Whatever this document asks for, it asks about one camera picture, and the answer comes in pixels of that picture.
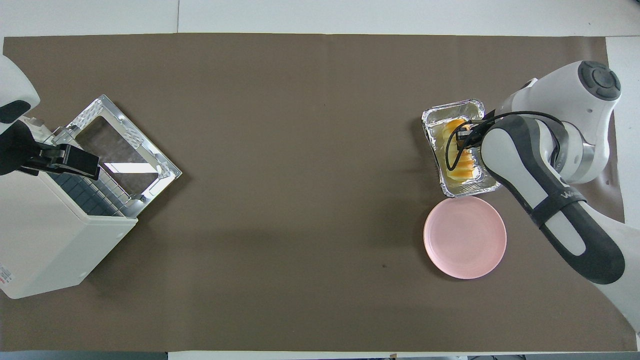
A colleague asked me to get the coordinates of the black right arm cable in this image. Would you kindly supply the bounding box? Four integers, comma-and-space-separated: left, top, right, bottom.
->
452, 111, 568, 153

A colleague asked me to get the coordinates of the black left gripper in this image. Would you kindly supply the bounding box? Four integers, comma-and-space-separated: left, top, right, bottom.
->
0, 120, 101, 181

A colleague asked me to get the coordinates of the brown table mat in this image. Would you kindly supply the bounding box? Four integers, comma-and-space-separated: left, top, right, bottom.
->
0, 32, 626, 353

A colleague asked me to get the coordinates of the pink round plate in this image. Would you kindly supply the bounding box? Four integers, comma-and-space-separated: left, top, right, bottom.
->
423, 195, 507, 280

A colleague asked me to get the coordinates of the metal oven rack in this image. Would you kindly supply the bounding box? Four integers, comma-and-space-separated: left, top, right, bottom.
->
42, 167, 138, 217

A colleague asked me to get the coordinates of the golden ridged bread loaf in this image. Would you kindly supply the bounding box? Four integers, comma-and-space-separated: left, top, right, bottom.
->
442, 118, 478, 182

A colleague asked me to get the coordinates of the cream toaster oven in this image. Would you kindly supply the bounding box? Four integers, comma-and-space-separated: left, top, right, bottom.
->
0, 116, 139, 300

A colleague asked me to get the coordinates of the glass oven door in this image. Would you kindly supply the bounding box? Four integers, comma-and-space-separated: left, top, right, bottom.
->
65, 94, 183, 217

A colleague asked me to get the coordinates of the aluminium foil tray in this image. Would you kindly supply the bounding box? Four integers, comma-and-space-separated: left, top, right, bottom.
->
421, 99, 502, 198

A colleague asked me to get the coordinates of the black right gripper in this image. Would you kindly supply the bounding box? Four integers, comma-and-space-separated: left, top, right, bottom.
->
457, 127, 482, 147

